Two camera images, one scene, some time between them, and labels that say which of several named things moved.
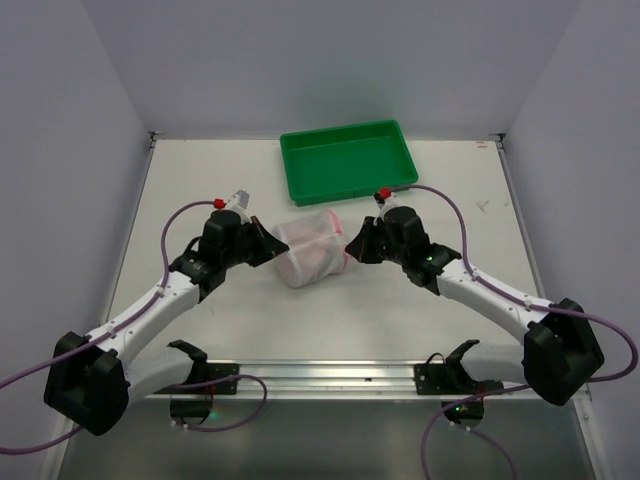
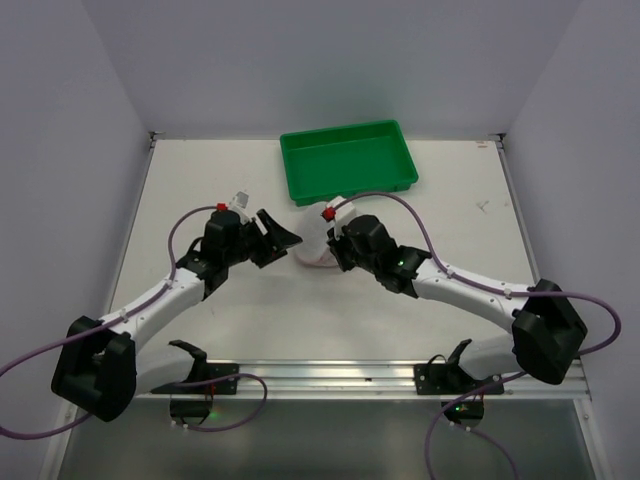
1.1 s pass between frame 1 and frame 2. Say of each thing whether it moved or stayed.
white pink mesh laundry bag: moved
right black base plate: stayed
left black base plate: stayed
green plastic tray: stayed
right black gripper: moved
